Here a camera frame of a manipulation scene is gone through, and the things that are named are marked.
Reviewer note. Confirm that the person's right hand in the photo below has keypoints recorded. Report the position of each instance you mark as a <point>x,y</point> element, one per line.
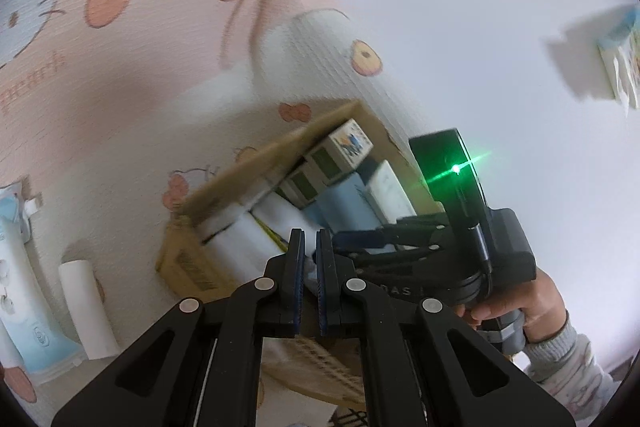
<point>537,307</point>

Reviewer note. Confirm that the white green carton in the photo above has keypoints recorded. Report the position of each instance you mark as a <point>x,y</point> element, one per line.
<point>300,187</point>

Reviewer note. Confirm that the white cartoon panda carton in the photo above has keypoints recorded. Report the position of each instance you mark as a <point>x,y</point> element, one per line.
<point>350,142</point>

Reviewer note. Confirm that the pink cartoon printed blanket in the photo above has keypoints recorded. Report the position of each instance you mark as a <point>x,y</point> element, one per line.
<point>150,107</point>

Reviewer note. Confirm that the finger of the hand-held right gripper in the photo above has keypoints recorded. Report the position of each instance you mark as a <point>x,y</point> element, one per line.
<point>360,238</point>
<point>400,259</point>

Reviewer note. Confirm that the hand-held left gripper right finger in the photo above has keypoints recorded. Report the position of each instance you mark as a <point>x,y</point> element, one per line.
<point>325,282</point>

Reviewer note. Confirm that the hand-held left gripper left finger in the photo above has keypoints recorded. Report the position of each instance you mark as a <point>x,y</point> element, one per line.
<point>298,282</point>

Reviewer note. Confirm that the brown cardboard box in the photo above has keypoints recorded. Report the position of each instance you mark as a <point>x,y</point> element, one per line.
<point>190,262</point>

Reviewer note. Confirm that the light blue wipes pack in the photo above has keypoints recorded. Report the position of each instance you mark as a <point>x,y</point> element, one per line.
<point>30,307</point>

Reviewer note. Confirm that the light blue box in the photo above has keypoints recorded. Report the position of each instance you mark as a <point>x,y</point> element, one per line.
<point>345,207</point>

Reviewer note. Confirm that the small tissue packet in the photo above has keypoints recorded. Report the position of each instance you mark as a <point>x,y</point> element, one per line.
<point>622,62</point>

